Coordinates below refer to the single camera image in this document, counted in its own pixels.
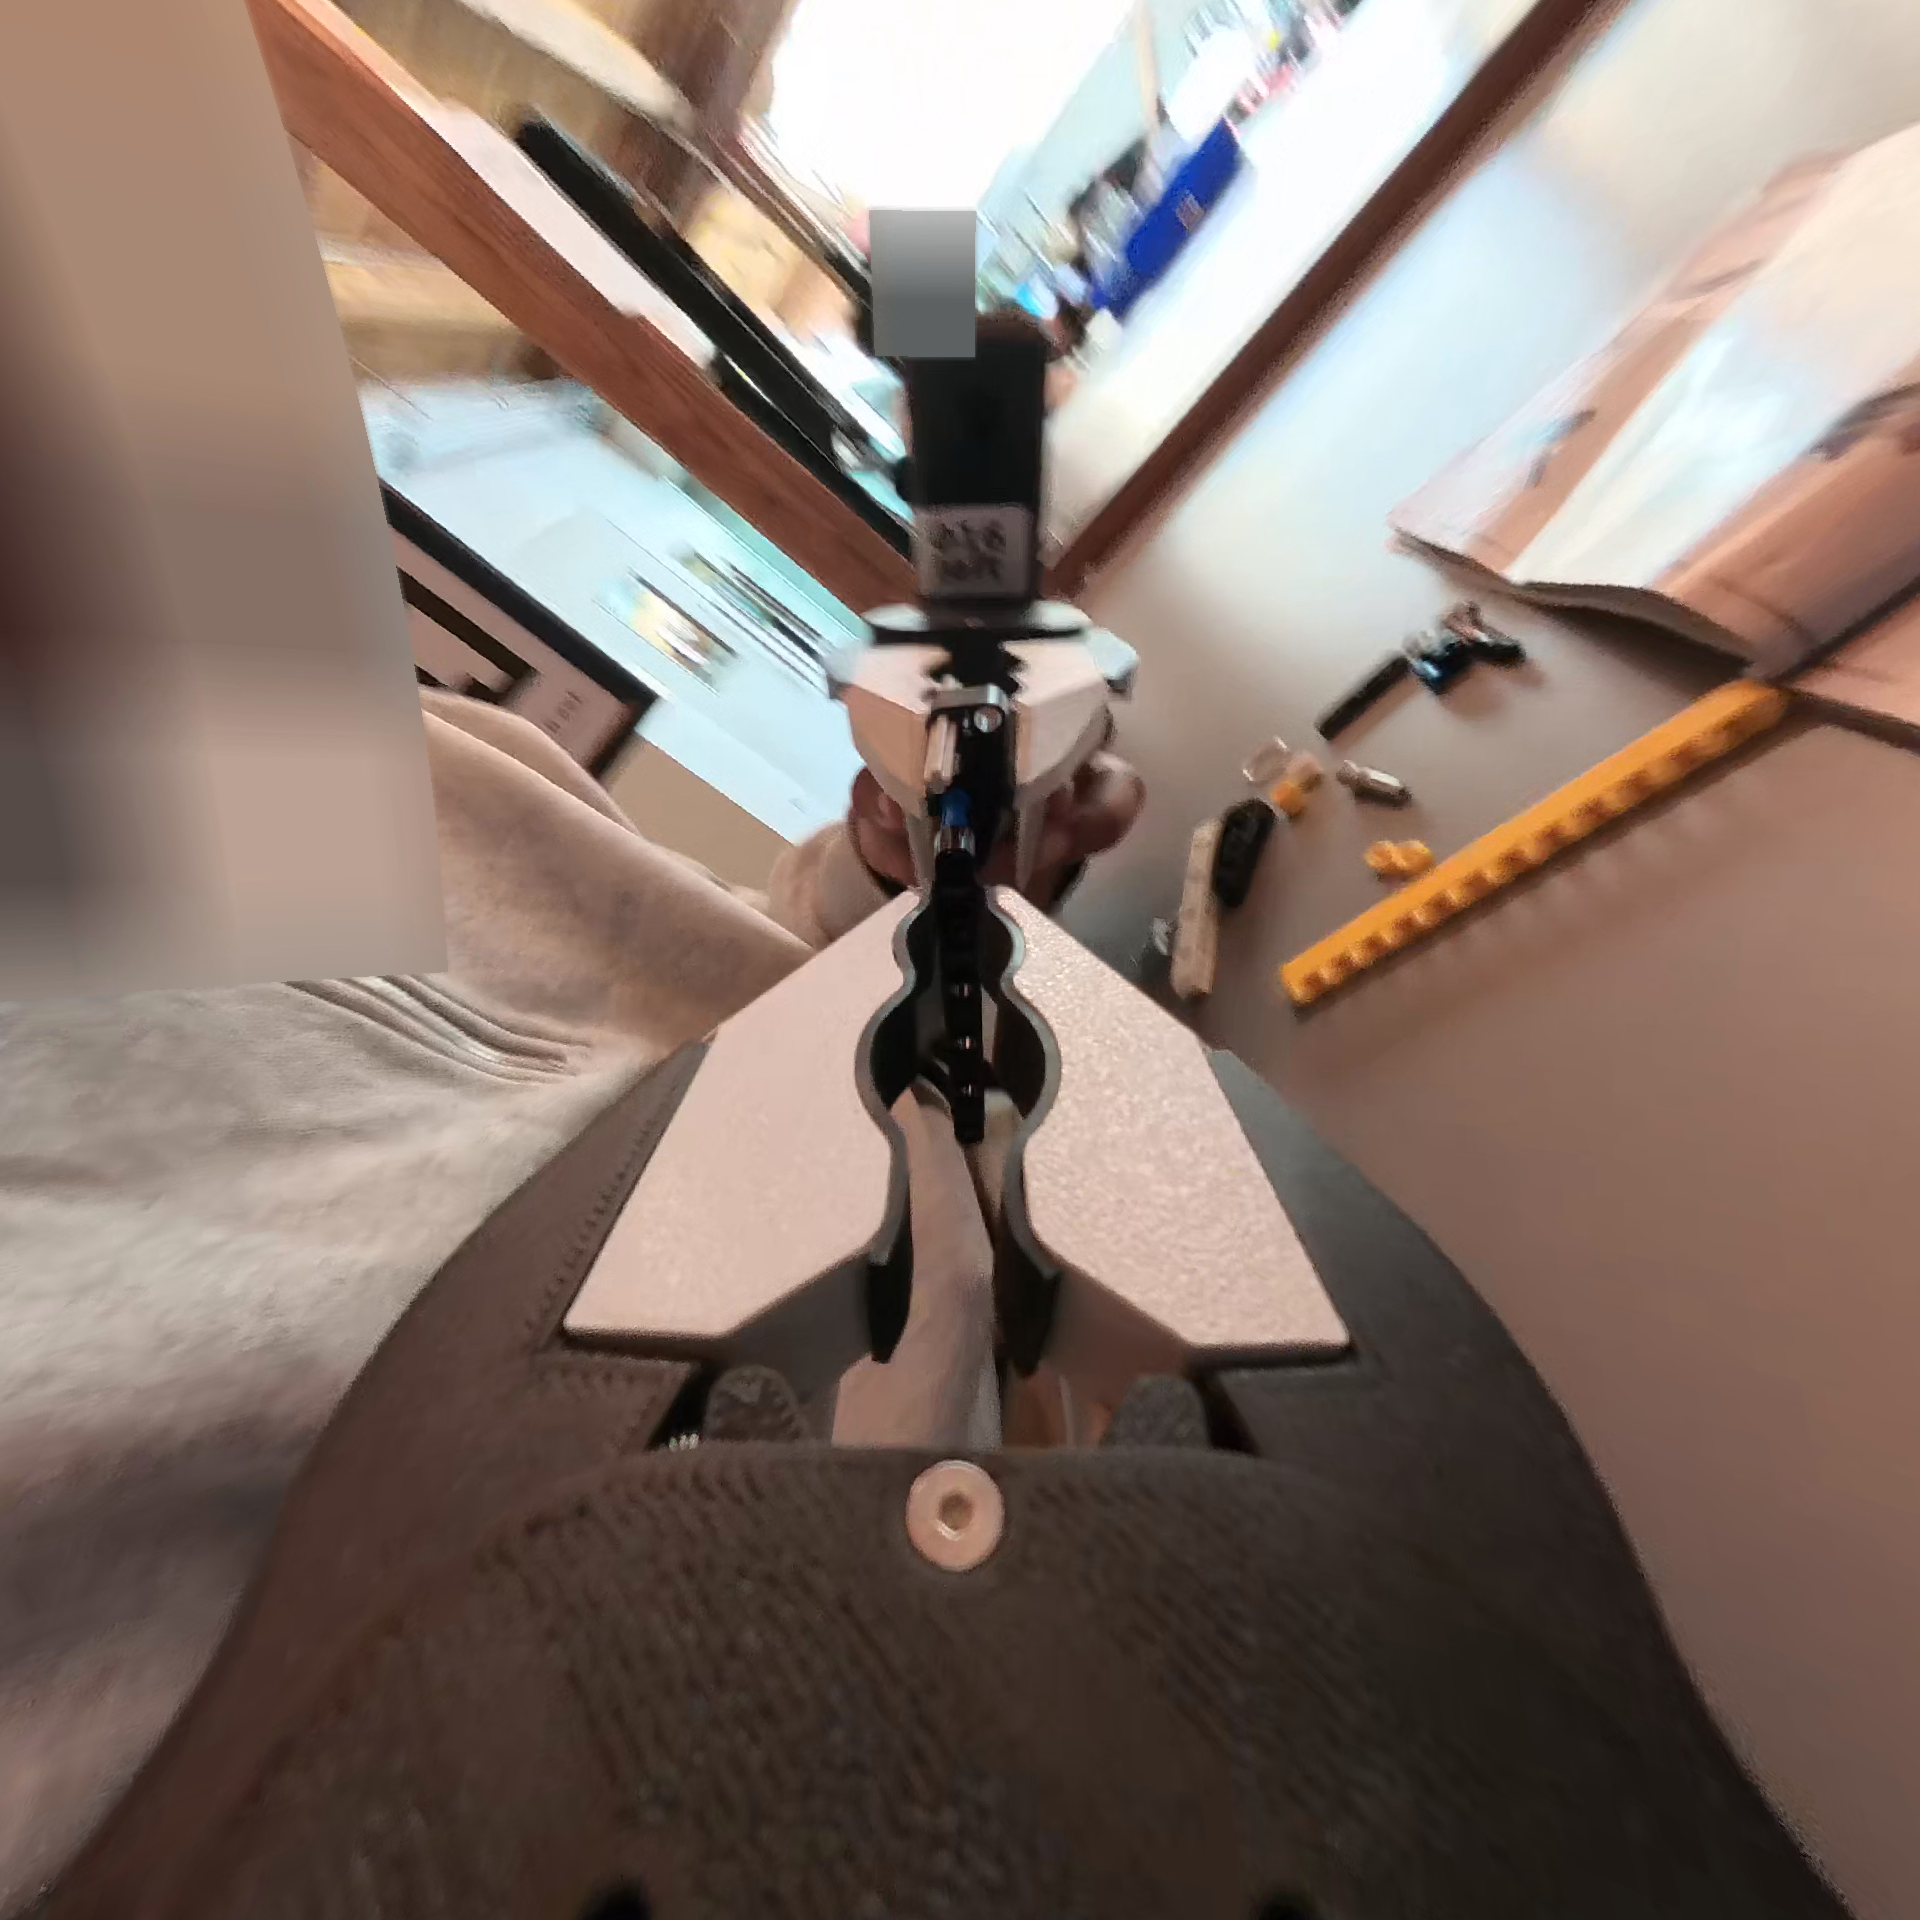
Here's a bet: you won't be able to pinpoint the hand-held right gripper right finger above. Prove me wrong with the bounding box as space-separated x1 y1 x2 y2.
982 888 1355 1370

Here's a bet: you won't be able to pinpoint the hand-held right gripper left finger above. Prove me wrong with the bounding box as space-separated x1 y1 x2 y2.
560 888 923 1442

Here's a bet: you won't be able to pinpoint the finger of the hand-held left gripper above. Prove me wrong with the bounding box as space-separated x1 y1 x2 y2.
1002 645 1135 906
828 674 942 889

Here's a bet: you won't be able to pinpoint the person's left forearm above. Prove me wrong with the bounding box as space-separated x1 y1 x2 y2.
422 705 902 992

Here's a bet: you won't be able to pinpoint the white lego panel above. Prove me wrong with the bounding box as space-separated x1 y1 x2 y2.
1175 824 1224 1000

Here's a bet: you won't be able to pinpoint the short black lego beam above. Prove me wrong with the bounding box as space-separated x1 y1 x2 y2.
1317 652 1413 741

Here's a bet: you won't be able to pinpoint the small black blue lego assembly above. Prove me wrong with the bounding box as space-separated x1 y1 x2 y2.
1406 604 1525 692

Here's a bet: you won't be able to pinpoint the long yellow lego beam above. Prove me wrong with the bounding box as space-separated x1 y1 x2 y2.
1277 679 1794 1011

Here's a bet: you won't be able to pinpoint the person's left hand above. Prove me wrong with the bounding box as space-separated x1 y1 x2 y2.
843 744 1151 912

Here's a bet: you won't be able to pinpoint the blue storage bin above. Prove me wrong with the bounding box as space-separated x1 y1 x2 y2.
1102 117 1250 320

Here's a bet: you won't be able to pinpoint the black framed picture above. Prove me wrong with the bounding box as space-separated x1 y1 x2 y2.
381 488 662 781

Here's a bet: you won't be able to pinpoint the grey office desk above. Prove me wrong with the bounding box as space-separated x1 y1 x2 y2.
756 0 1630 589

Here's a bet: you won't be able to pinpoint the beige trouser legs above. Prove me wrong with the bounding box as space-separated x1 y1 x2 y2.
0 968 712 1920

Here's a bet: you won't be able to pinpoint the open instruction booklet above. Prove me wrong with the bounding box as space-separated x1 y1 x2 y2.
1387 112 1920 676

